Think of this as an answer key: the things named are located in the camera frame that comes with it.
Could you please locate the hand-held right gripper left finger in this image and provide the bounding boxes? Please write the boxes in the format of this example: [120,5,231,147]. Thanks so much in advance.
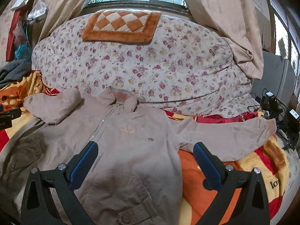
[20,142,99,225]

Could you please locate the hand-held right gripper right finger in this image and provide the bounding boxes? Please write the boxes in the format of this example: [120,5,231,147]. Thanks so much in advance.
[193,142,270,225]

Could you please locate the beige jacket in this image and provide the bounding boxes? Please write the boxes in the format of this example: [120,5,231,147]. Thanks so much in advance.
[0,87,278,225]

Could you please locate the blue plastic bag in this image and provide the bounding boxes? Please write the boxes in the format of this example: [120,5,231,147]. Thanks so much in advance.
[15,41,32,59]

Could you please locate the floral quilt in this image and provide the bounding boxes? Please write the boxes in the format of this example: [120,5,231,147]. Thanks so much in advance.
[31,12,254,116]

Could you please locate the red orange yellow blanket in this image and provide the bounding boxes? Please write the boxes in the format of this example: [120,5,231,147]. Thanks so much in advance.
[0,71,291,225]

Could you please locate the beige curtain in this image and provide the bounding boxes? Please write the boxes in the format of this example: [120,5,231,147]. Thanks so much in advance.
[185,0,265,80]
[30,0,105,44]

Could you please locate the grey panel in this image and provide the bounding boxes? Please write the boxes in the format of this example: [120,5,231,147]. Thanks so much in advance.
[252,51,299,107]

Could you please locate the orange checkered cushion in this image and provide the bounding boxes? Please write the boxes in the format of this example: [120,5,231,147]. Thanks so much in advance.
[81,10,162,45]

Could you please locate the red hanging cloth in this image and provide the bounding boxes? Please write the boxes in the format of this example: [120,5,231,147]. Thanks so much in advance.
[6,10,22,62]

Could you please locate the grey striped cloth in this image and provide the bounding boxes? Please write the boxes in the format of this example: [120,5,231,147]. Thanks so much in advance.
[0,59,31,88]

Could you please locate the black cable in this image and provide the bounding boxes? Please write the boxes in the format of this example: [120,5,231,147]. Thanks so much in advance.
[247,88,269,114]

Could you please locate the black electronic device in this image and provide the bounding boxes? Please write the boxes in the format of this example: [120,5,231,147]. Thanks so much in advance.
[281,108,300,151]
[258,90,284,120]

